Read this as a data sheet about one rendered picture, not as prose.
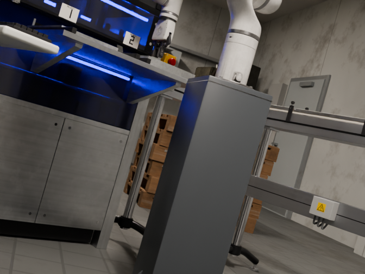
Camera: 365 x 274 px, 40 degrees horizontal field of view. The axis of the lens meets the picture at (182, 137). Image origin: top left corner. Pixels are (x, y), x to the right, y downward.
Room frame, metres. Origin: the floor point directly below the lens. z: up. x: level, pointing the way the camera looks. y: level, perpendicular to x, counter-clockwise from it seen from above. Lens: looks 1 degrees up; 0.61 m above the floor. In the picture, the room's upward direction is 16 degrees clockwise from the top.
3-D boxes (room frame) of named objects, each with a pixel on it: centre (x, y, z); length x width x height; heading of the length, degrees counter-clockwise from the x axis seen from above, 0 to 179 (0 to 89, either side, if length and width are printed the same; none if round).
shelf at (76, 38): (2.13, 0.39, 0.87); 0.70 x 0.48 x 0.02; 130
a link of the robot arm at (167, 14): (2.26, 0.21, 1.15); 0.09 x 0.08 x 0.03; 40
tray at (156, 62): (2.21, 0.23, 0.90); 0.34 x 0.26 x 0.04; 40
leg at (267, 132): (2.87, -0.47, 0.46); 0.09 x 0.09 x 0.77; 40
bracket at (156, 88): (2.29, 0.19, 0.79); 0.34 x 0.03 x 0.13; 40
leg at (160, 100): (2.75, 0.17, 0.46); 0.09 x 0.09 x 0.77; 40
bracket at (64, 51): (1.97, 0.57, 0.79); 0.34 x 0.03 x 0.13; 40
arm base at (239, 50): (1.82, -0.11, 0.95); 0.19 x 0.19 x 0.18
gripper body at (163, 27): (2.26, 0.21, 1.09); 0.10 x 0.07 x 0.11; 40
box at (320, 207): (2.42, -0.76, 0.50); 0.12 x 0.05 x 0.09; 40
